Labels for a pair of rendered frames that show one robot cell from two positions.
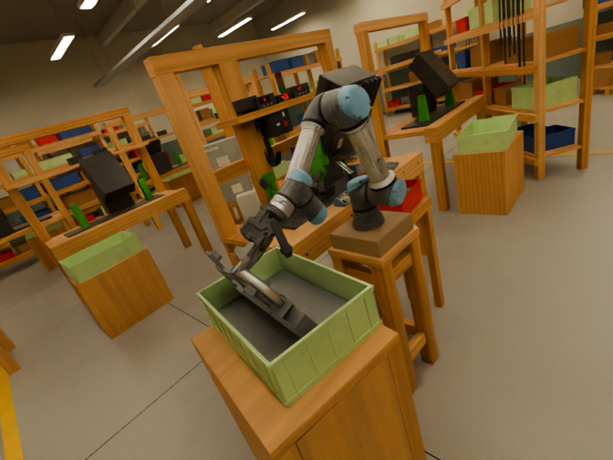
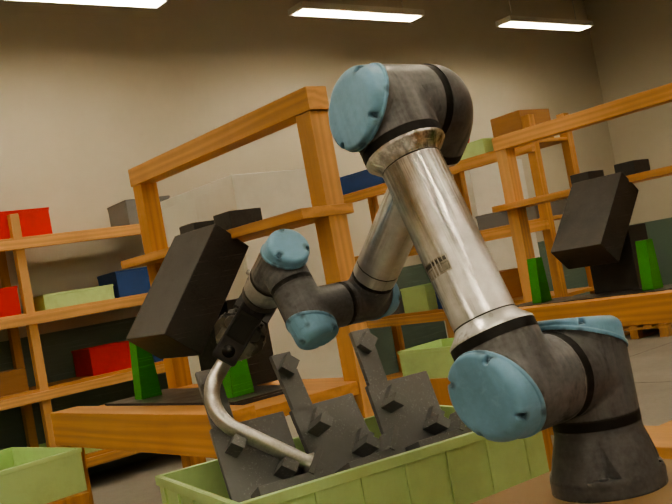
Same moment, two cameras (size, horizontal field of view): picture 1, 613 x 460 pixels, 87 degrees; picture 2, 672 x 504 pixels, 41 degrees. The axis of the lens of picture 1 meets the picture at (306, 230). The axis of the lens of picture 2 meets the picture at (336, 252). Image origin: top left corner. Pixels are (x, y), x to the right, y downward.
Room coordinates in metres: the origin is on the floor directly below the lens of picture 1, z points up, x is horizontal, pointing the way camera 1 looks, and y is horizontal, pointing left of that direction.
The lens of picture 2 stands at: (1.14, -1.51, 1.27)
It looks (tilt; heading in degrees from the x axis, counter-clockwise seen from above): 2 degrees up; 92
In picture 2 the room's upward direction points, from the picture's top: 10 degrees counter-clockwise
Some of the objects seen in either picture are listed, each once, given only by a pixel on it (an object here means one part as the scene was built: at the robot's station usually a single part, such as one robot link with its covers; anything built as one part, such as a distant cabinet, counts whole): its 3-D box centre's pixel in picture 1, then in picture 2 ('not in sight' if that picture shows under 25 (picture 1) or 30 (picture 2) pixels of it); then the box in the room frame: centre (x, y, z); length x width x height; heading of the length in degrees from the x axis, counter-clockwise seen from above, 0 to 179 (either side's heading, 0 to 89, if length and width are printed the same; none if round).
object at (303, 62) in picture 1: (311, 107); not in sight; (8.11, -0.97, 1.14); 2.45 x 0.55 x 2.28; 131
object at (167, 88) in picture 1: (281, 130); not in sight; (2.45, -0.04, 1.36); 1.49 x 0.09 x 0.97; 130
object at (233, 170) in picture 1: (280, 149); not in sight; (2.50, 0.00, 1.23); 1.30 x 0.05 x 0.09; 130
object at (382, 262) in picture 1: (372, 241); not in sight; (1.41, -0.29, 0.83); 0.32 x 0.32 x 0.04; 37
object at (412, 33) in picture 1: (426, 67); not in sight; (9.98, -4.70, 1.12); 3.22 x 0.55 x 2.23; 41
